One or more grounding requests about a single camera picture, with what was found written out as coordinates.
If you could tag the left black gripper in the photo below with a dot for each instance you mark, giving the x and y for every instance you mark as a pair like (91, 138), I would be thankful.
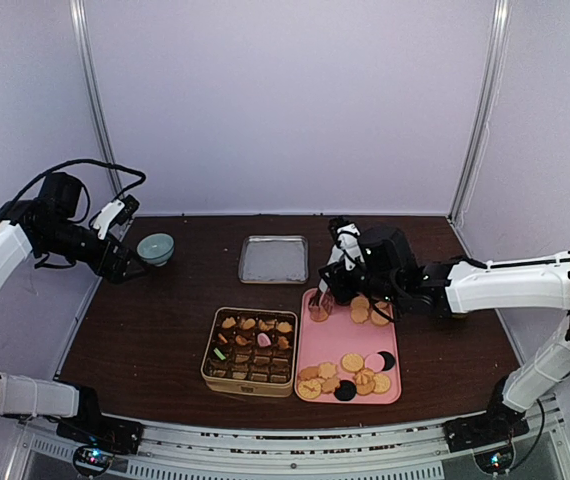
(113, 272)

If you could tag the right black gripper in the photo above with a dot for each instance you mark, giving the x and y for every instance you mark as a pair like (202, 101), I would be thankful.
(336, 283)

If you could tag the metal tongs white handle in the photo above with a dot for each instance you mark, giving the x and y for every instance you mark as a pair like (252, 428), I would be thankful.
(321, 304)

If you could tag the pink round cookie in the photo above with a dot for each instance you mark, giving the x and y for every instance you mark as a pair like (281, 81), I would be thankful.
(375, 362)
(263, 340)

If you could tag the green round cookie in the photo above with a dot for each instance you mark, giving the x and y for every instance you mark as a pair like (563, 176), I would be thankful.
(219, 354)

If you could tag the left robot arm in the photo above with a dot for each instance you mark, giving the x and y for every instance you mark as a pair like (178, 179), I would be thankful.
(39, 237)

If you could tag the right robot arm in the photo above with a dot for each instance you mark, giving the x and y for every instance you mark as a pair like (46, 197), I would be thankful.
(379, 264)

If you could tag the light blue ceramic bowl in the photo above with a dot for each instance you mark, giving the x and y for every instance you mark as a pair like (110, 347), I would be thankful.
(156, 249)

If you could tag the pink plastic tray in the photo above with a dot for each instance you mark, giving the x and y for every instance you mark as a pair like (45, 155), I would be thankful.
(335, 350)

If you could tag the silver tin lid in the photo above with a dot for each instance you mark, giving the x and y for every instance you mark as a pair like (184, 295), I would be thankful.
(274, 259)

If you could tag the black sandwich cookie right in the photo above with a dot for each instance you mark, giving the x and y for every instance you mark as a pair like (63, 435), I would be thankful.
(388, 360)

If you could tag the black sandwich cookie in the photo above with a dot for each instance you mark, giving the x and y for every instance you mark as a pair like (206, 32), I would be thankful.
(388, 360)
(346, 391)

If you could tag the swirl butter cookie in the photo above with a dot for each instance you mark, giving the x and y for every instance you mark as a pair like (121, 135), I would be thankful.
(364, 376)

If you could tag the black sandwich cookie bottom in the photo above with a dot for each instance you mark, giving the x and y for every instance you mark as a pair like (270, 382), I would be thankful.
(346, 391)

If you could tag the clock face round cookie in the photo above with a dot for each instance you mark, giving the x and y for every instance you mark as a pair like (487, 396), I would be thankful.
(309, 389)

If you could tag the gold cookie tin box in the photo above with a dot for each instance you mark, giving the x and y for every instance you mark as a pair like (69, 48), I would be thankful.
(249, 369)

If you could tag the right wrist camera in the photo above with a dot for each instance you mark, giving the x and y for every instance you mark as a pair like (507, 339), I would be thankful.
(346, 249)

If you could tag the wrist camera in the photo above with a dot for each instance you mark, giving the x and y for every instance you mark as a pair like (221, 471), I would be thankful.
(116, 212)
(346, 249)

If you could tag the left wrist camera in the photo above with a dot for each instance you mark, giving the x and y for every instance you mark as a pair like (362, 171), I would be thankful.
(116, 212)

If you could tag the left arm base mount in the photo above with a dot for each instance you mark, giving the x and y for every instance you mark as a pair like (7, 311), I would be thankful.
(110, 434)

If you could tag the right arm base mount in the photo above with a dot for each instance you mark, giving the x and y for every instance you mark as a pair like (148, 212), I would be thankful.
(473, 432)

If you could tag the right aluminium frame post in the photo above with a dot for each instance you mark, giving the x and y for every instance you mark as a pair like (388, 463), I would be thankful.
(480, 127)

